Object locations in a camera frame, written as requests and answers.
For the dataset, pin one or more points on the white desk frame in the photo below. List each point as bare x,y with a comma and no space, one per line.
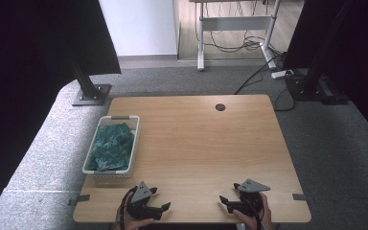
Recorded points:
233,23

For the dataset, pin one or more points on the teal floral shirt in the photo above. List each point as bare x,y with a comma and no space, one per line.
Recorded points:
111,147

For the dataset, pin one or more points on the black curtain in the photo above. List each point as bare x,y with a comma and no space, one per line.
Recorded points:
357,48
28,70

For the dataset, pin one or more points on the person's left hand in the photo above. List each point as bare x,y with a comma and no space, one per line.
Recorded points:
131,222

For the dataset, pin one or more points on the white plastic basket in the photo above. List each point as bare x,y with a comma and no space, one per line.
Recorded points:
115,174

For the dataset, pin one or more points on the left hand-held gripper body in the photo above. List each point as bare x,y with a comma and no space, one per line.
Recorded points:
140,195

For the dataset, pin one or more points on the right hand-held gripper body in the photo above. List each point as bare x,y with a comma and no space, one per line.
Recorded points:
252,191

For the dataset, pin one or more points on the round table grommet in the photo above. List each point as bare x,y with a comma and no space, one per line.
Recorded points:
220,107

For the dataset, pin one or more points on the person's right hand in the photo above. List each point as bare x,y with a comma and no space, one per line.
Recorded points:
258,220

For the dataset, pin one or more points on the white power strip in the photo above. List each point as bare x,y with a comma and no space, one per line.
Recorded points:
280,74

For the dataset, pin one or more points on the black metal stand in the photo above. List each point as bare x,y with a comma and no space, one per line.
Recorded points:
89,94
313,83

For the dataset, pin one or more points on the grey tape strip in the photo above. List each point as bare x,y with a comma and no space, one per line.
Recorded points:
299,196
80,199

